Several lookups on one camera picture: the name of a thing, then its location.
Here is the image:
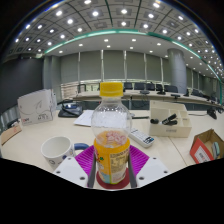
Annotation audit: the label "ceiling lights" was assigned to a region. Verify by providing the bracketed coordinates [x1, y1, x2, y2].
[9, 0, 224, 68]

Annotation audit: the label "black stapler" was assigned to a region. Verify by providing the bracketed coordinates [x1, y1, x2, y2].
[149, 113, 179, 127]

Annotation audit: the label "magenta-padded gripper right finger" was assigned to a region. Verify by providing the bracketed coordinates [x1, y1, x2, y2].
[127, 144, 172, 188]

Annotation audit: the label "brown cardboard box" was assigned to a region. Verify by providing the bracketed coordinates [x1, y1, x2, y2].
[0, 121, 23, 146]

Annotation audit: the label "white printed paper sheet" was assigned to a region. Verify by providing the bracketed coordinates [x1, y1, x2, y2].
[72, 109, 97, 128]

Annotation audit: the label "red-labelled cardboard box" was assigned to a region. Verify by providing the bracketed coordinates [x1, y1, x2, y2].
[188, 128, 224, 165]

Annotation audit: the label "white mug with blue handle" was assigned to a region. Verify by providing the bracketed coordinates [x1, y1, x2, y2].
[40, 135, 91, 171]

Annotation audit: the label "white compartment organizer box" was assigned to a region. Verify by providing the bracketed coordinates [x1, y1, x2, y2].
[148, 100, 194, 139]

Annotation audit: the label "yellow-capped clear drink bottle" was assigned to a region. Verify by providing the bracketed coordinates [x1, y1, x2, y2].
[90, 81, 134, 186]

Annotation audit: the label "white copy paper box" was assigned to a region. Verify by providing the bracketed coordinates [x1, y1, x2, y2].
[16, 88, 56, 127]

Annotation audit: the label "long curved conference desk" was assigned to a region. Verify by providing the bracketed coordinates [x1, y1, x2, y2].
[61, 89, 224, 112]

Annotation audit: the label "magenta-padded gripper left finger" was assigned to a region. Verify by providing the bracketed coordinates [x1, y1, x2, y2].
[52, 144, 98, 189]

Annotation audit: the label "black office chairs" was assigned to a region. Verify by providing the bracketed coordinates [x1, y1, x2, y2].
[75, 81, 222, 102]

